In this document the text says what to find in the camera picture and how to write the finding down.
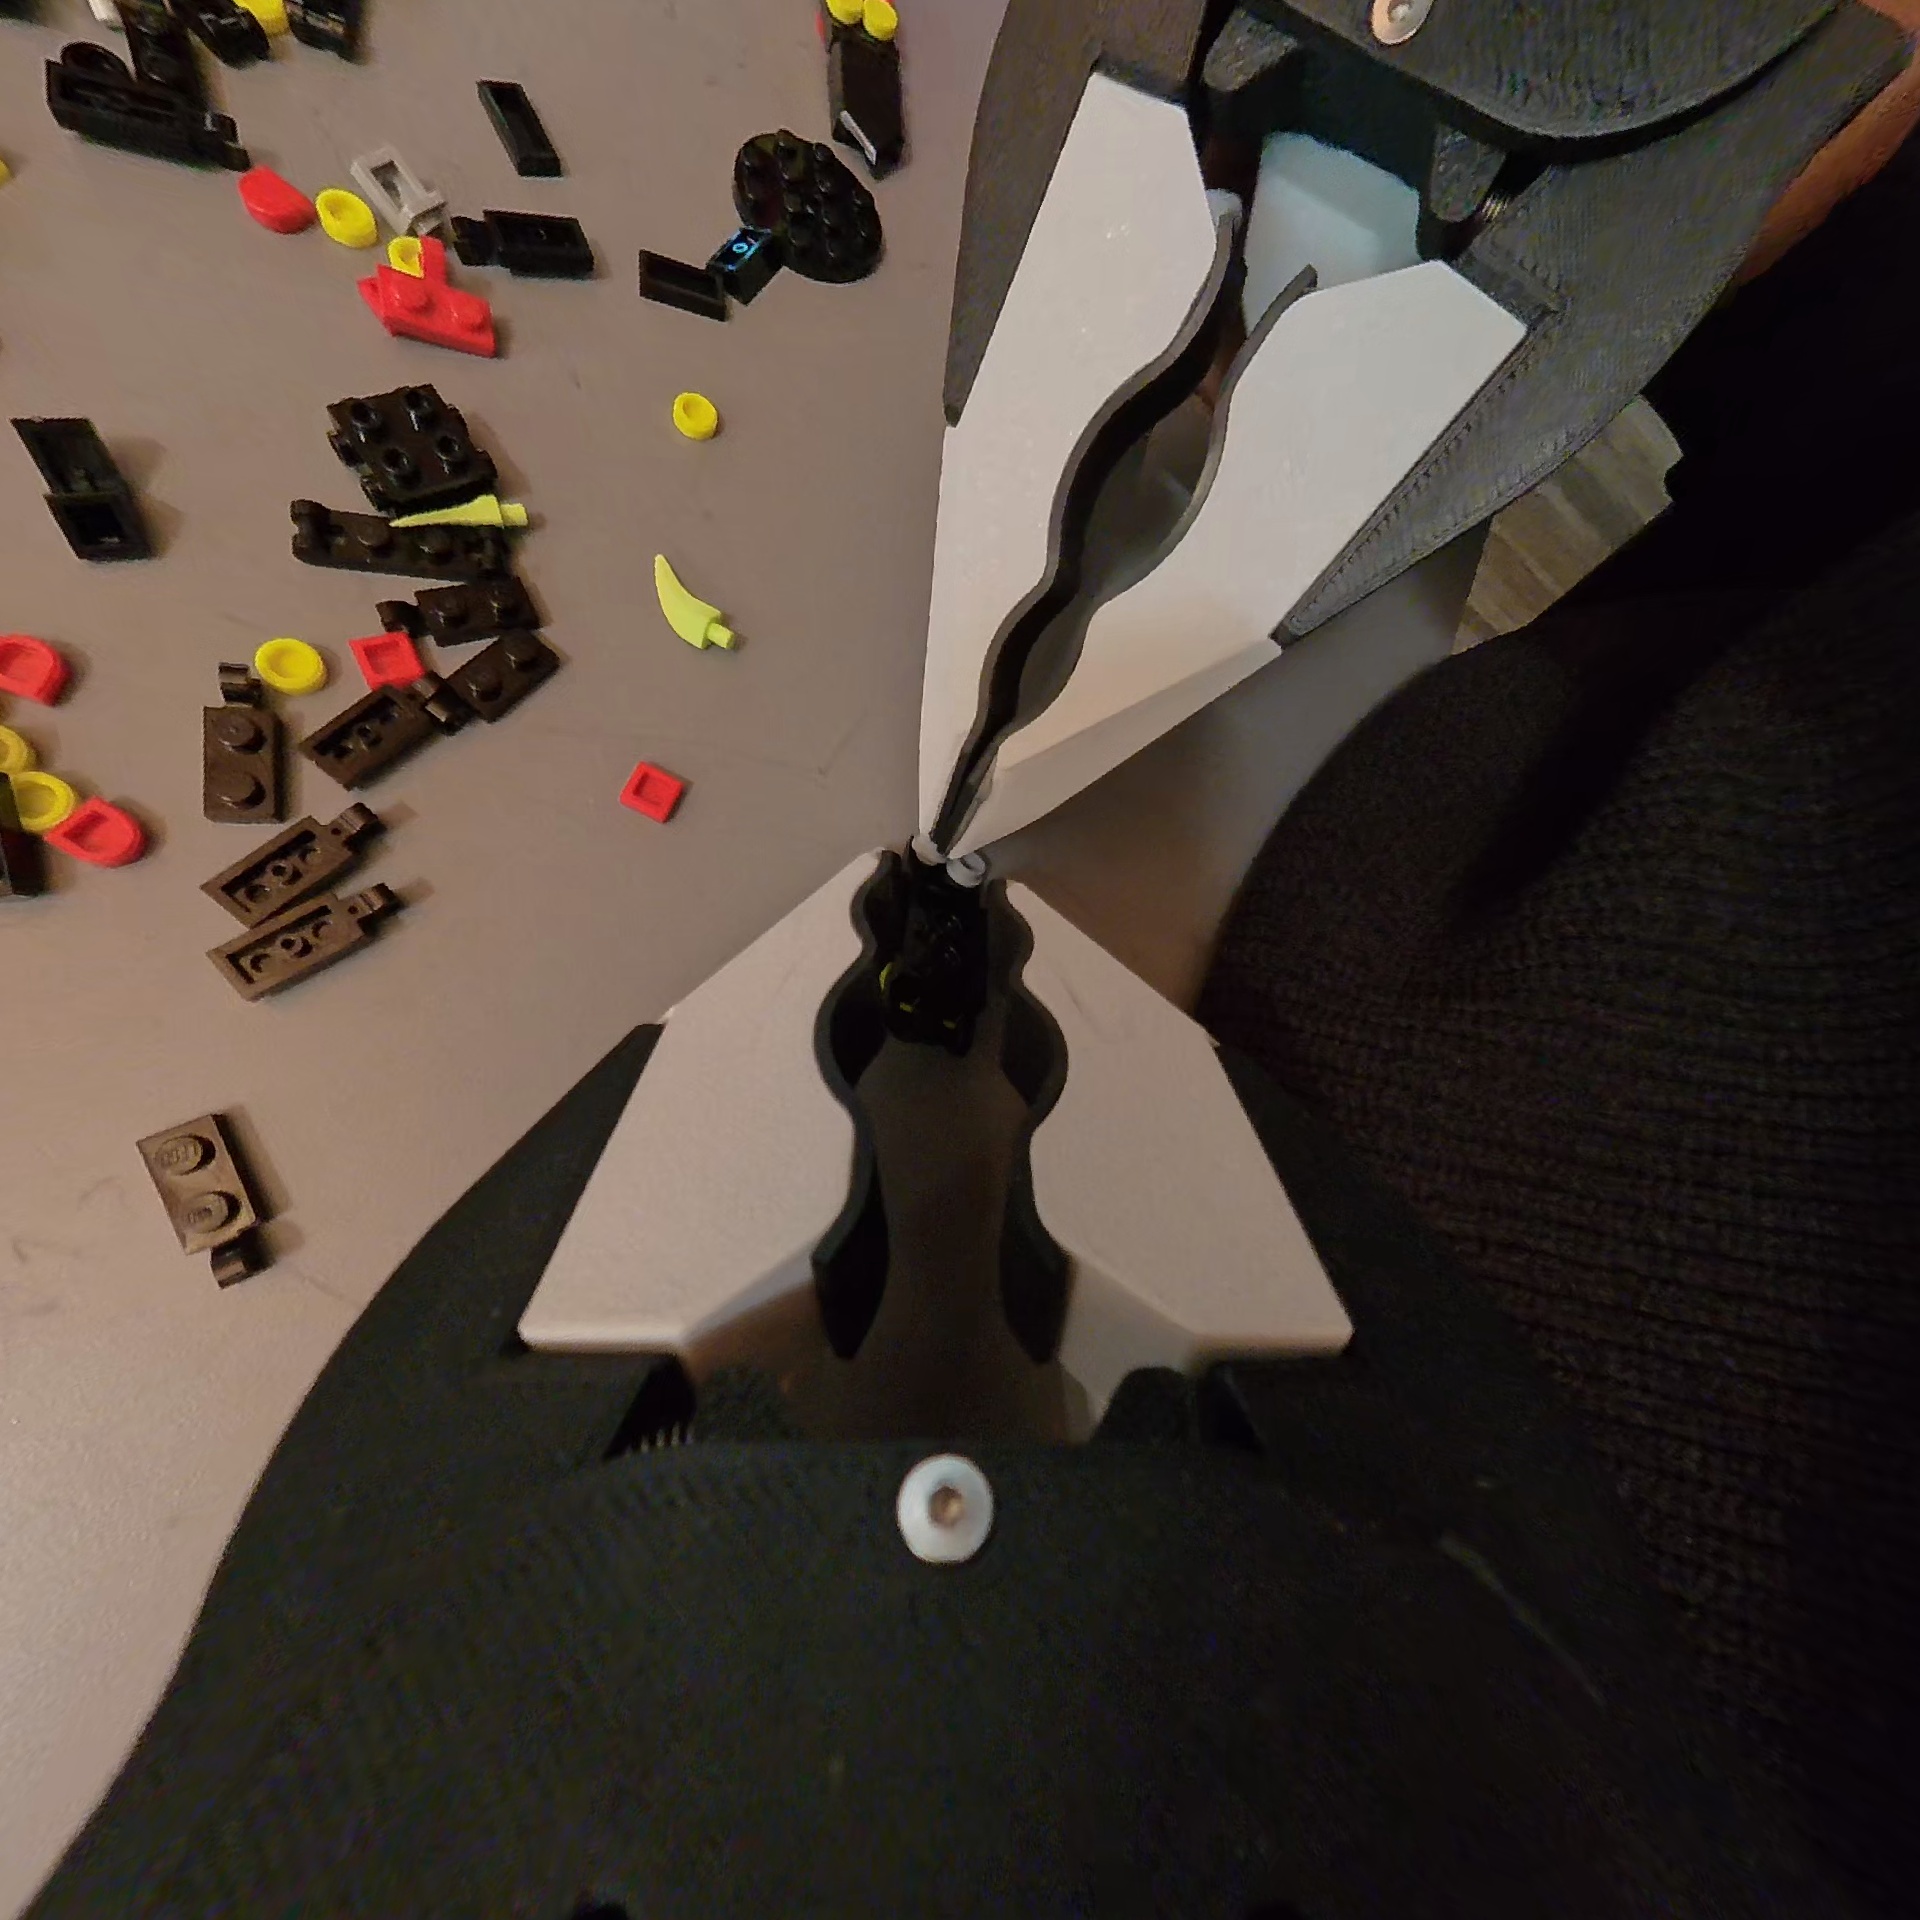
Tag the black flat lego tile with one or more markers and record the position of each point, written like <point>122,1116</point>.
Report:
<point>518,130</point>

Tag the person's black knit sweater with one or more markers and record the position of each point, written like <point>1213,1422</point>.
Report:
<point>1576,974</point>

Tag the small black round lego plate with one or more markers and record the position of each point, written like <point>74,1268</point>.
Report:
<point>807,202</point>

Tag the grey lego clip plate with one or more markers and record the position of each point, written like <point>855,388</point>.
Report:
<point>399,183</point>

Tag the black lego assembly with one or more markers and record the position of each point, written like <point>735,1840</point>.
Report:
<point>933,962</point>

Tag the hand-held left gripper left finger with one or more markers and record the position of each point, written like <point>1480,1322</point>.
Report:
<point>704,1155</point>

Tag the red square lego tile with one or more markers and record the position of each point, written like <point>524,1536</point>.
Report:
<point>387,662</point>
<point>652,792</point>

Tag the red corner lego plate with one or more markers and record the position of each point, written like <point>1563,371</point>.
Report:
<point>436,312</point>

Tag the black square studded lego plate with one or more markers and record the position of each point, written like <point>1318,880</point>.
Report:
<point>399,436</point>

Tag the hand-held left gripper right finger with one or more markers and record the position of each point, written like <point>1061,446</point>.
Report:
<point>1186,1200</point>

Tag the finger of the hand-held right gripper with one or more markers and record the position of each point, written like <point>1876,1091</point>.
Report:
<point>1066,330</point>
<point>1349,436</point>

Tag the scattered small lego pieces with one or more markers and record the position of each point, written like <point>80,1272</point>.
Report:
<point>240,758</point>

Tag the lime lego horn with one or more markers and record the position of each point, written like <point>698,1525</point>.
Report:
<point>458,515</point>
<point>687,599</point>

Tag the yellow round lego tile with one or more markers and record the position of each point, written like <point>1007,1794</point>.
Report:
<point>695,416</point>

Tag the black lego plate with clip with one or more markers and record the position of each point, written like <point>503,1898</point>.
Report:
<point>197,1184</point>

